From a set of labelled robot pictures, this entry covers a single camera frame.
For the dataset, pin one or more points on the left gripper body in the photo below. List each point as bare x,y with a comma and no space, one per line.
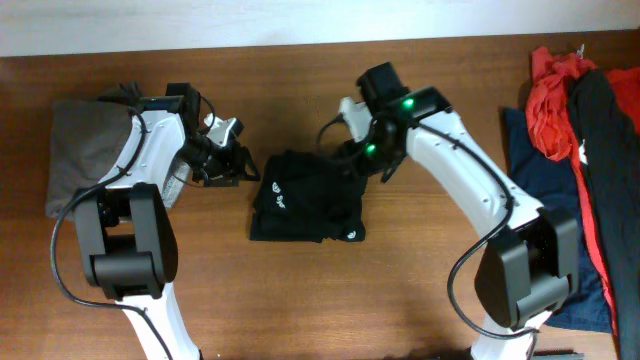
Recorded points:
211,160

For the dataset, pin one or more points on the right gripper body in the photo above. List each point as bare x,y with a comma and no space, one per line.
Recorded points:
374,152

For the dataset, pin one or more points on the black t-shirt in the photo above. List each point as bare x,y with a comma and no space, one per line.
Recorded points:
304,198

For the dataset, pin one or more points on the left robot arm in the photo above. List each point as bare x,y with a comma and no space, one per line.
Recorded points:
127,243

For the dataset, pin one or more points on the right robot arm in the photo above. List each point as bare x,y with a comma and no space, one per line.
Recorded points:
529,264

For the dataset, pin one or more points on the grey folded shorts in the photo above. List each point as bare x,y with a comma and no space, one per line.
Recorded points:
86,139

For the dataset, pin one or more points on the red mesh garment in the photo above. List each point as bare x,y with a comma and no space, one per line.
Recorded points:
551,132

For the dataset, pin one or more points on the navy blue garment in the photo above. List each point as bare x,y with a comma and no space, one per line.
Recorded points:
553,183

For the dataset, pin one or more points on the black garment in pile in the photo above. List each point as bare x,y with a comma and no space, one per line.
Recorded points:
611,146

